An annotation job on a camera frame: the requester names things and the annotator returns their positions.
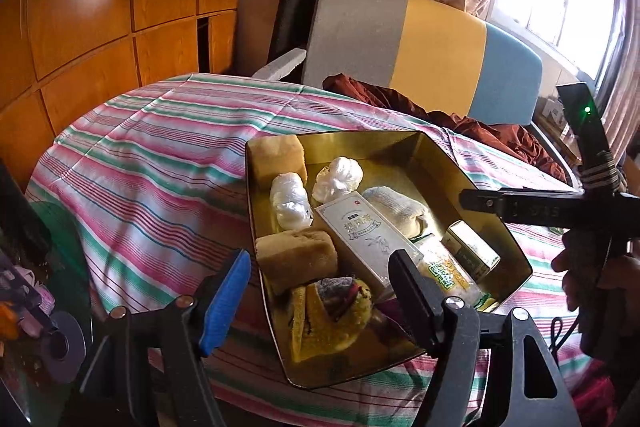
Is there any black cable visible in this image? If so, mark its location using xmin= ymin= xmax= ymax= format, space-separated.
xmin=549 ymin=316 xmax=583 ymax=354

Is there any person's right hand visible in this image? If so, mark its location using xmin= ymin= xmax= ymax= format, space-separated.
xmin=550 ymin=249 xmax=640 ymax=313

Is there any gold tin box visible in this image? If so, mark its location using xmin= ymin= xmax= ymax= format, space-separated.
xmin=245 ymin=130 xmax=534 ymax=391

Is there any yellow label cracker packet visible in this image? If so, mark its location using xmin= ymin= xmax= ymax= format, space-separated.
xmin=414 ymin=234 xmax=497 ymax=312

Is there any yellow sponge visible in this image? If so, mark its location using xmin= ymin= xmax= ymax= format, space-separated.
xmin=248 ymin=135 xmax=307 ymax=191
xmin=255 ymin=228 xmax=340 ymax=296

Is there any grey tape roll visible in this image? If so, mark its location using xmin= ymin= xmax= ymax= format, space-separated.
xmin=39 ymin=310 xmax=87 ymax=384

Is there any yellow knitted sock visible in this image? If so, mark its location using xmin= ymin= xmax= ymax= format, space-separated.
xmin=289 ymin=276 xmax=377 ymax=364

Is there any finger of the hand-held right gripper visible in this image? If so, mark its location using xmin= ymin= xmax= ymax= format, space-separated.
xmin=459 ymin=188 xmax=512 ymax=221

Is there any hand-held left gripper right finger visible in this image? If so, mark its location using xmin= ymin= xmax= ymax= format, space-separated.
xmin=387 ymin=249 xmax=583 ymax=427

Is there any wooden cabinet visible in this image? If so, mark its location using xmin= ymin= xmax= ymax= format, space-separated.
xmin=0 ymin=0 xmax=247 ymax=195

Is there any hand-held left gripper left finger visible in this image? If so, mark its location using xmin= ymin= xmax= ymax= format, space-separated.
xmin=75 ymin=249 xmax=252 ymax=427

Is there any beige sock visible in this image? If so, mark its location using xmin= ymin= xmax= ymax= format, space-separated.
xmin=361 ymin=186 xmax=437 ymax=241

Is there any white plastic bag ball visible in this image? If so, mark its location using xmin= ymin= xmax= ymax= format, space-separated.
xmin=269 ymin=173 xmax=314 ymax=231
xmin=312 ymin=155 xmax=364 ymax=208

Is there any white leaf print box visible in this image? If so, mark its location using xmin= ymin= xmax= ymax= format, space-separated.
xmin=314 ymin=192 xmax=427 ymax=304

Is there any red-brown cloth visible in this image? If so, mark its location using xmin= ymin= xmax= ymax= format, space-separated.
xmin=322 ymin=73 xmax=571 ymax=184

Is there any purple packet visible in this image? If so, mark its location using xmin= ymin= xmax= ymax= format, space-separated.
xmin=367 ymin=307 xmax=407 ymax=339

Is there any small green white box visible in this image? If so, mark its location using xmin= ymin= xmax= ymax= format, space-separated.
xmin=442 ymin=220 xmax=501 ymax=284

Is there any striped tablecloth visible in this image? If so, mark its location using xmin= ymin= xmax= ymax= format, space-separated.
xmin=25 ymin=73 xmax=621 ymax=427

